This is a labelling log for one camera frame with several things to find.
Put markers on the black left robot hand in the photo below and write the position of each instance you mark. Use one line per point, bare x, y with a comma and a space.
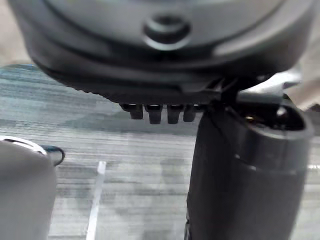
160, 75

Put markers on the white strip on floor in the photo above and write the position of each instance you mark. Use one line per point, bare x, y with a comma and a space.
96, 200

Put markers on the silver robot leg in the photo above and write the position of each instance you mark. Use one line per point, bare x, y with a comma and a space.
23, 190

